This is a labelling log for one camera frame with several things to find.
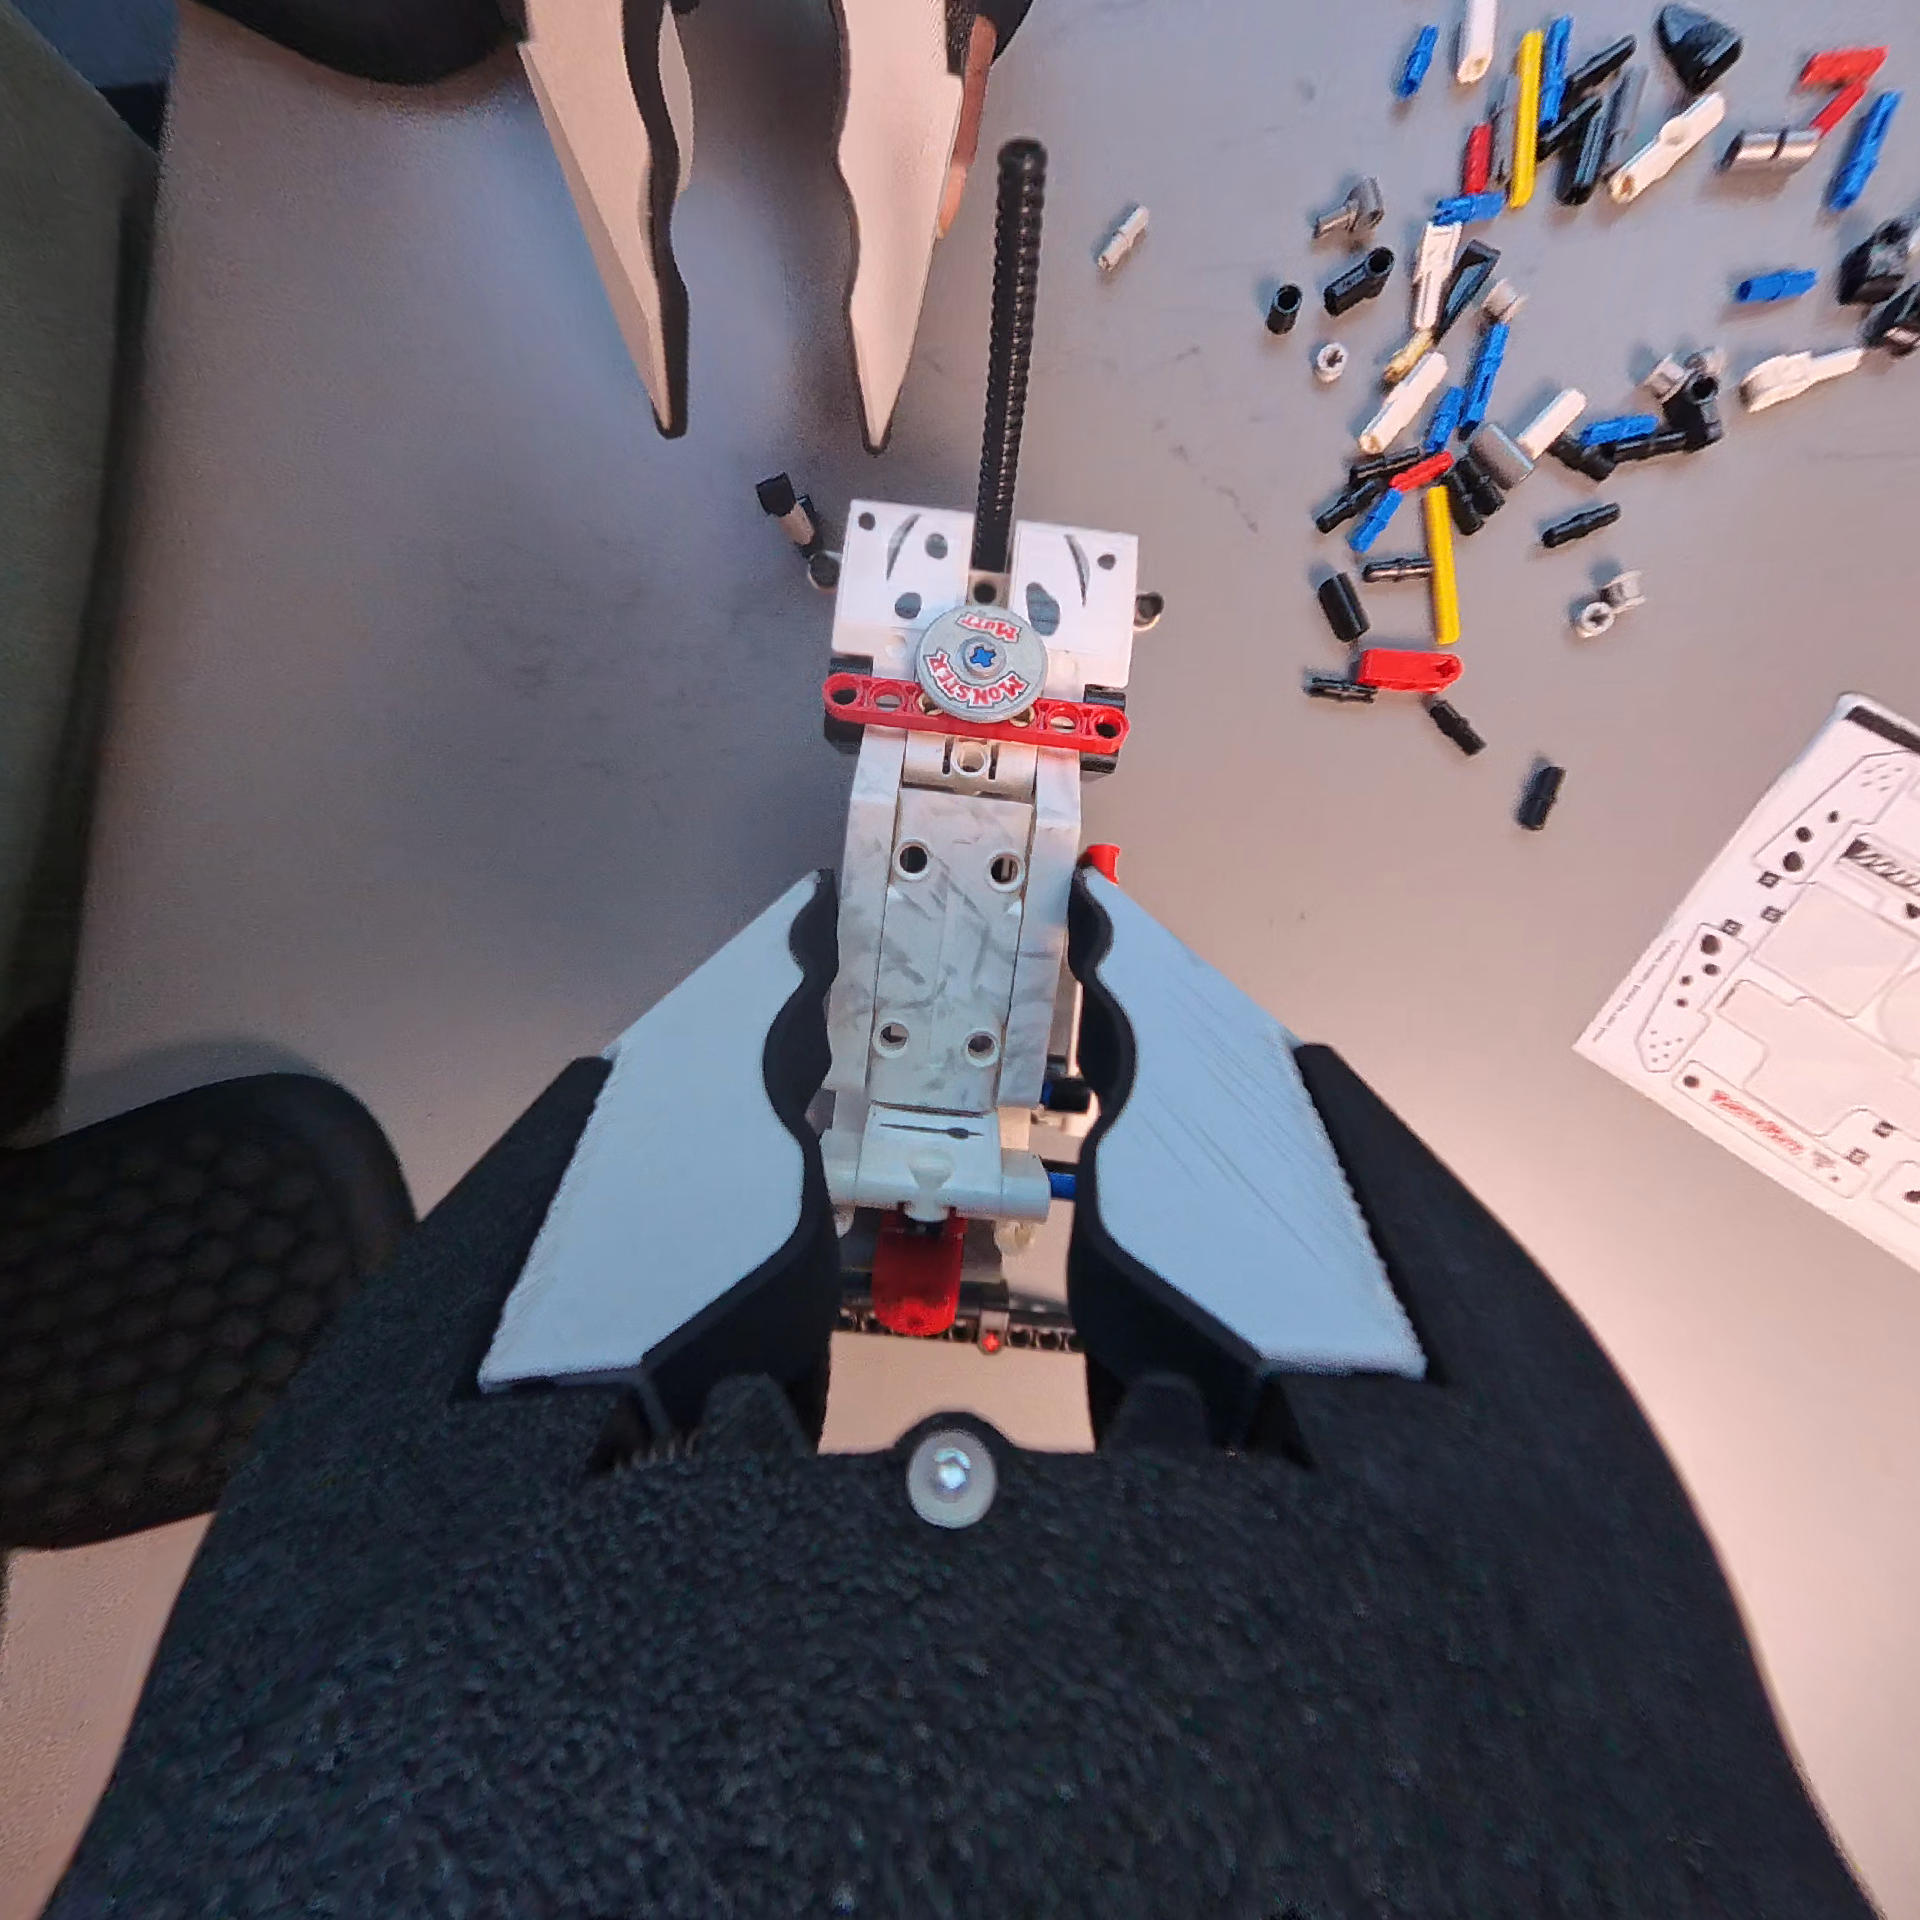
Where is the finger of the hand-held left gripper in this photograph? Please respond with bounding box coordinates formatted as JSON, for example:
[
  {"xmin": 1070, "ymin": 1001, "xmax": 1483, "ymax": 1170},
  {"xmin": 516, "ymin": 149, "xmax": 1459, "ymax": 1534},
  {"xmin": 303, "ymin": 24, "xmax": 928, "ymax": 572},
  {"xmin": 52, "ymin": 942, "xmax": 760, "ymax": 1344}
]
[
  {"xmin": 516, "ymin": 0, "xmax": 703, "ymax": 445},
  {"xmin": 828, "ymin": 0, "xmax": 1005, "ymax": 454}
]

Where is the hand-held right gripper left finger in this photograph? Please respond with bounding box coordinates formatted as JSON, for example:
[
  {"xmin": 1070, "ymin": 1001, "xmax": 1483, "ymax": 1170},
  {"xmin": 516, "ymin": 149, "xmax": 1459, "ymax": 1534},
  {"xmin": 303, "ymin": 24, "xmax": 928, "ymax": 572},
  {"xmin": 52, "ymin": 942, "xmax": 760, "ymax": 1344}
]
[{"xmin": 472, "ymin": 868, "xmax": 845, "ymax": 1405}]

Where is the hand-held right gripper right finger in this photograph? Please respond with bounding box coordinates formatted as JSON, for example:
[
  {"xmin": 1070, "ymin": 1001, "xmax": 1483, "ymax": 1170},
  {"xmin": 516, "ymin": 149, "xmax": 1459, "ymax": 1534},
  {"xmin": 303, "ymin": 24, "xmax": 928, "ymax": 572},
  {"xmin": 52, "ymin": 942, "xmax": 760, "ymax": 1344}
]
[{"xmin": 1070, "ymin": 868, "xmax": 1435, "ymax": 1393}]

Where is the white black toy truck model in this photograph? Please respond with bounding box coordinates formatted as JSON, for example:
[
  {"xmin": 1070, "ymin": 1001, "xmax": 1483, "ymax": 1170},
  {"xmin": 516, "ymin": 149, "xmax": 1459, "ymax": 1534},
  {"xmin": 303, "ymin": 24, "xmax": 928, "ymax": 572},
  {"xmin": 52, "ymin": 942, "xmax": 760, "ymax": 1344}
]
[{"xmin": 819, "ymin": 497, "xmax": 1160, "ymax": 1360}]

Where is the pile of small toy pieces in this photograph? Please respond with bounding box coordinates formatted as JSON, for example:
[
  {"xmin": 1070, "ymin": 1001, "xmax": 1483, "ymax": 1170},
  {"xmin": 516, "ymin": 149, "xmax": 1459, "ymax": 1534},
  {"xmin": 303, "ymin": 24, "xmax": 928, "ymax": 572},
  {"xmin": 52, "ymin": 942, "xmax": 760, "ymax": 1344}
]
[{"xmin": 1260, "ymin": 0, "xmax": 1920, "ymax": 757}]

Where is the grey desk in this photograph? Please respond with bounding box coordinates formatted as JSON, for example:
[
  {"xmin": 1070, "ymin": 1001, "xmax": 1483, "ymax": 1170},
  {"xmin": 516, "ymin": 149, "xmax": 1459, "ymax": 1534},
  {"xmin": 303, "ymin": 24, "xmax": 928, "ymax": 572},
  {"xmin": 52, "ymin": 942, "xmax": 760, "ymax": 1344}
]
[{"xmin": 62, "ymin": 0, "xmax": 1920, "ymax": 1920}]

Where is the person's clothed body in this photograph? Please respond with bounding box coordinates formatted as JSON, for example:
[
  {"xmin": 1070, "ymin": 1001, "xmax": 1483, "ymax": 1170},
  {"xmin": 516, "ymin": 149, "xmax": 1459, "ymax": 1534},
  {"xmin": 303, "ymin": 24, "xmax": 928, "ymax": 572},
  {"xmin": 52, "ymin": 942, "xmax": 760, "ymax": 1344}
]
[{"xmin": 0, "ymin": 0, "xmax": 156, "ymax": 1053}]

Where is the sticker sheet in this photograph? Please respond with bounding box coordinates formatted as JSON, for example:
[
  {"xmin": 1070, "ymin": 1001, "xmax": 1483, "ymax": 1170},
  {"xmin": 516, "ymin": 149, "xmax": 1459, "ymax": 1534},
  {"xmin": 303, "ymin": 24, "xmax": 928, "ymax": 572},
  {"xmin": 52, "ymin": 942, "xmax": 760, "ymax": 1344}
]
[{"xmin": 1574, "ymin": 692, "xmax": 1920, "ymax": 1160}]

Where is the black ribbed Lego hose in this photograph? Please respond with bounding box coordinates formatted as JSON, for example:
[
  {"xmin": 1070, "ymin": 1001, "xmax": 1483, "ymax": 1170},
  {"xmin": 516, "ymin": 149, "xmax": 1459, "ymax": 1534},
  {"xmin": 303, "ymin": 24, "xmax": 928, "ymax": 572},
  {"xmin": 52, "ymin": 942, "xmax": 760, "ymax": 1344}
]
[{"xmin": 972, "ymin": 134, "xmax": 1054, "ymax": 586}]

